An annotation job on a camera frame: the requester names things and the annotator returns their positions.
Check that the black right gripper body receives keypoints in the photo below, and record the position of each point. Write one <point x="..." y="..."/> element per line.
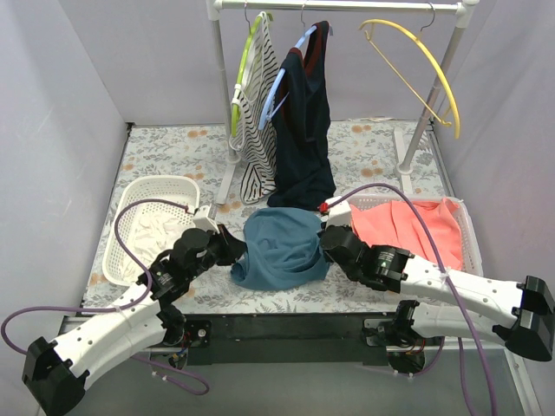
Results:
<point x="328" y="238"/>

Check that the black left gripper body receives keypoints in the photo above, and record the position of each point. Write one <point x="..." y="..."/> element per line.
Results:
<point x="226" y="246"/>

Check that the blue tank top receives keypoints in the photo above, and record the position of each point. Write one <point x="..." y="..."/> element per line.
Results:
<point x="282" y="251"/>

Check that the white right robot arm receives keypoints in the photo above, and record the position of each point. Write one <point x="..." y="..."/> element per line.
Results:
<point x="516" y="315"/>

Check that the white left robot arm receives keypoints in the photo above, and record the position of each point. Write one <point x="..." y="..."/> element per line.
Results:
<point x="59" y="372"/>

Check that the dark navy top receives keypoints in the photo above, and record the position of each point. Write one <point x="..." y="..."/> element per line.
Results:
<point x="303" y="174"/>

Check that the striped black white top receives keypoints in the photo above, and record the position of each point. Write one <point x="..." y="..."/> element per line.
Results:
<point x="257" y="148"/>

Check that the light blue hanger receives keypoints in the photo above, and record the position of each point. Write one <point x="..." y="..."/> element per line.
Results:
<point x="300" y="86"/>

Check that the green hanger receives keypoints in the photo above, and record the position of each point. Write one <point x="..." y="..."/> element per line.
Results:
<point x="252" y="53"/>

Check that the white cloth in basket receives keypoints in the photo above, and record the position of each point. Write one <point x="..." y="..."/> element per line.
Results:
<point x="155" y="232"/>

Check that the white perforated laundry basket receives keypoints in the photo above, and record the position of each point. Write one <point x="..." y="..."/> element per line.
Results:
<point x="167" y="207"/>

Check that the pink cloth in basket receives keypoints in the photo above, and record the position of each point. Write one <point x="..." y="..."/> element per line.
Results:
<point x="395" y="224"/>

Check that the black base bar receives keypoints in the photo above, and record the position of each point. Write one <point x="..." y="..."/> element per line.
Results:
<point x="366" y="338"/>

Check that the white mesh basket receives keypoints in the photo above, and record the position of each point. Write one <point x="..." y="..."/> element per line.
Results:
<point x="472" y="262"/>

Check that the white clothes rack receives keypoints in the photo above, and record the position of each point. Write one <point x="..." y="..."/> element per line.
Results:
<point x="463" y="10"/>

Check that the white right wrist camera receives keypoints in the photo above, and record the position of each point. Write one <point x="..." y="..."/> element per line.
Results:
<point x="337" y="212"/>

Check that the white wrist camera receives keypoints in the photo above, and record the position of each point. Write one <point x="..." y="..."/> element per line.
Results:
<point x="203" y="218"/>
<point x="337" y="212"/>

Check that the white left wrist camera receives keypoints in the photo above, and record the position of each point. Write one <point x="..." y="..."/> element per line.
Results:
<point x="203" y="218"/>

